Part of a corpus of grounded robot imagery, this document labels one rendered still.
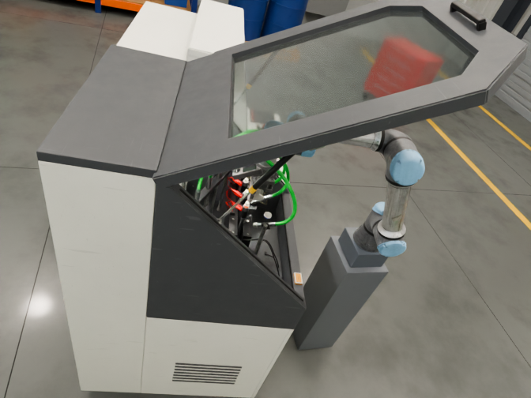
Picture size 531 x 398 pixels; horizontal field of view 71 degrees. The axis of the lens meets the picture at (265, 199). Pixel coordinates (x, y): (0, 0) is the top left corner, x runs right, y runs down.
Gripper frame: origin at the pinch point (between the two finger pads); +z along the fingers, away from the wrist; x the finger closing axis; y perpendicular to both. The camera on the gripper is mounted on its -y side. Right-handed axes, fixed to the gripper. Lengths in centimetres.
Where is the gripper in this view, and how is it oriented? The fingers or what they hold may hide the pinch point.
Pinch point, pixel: (248, 200)
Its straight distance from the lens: 149.4
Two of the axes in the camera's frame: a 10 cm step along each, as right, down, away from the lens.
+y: 9.7, 1.5, 2.0
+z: -2.4, 7.3, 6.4
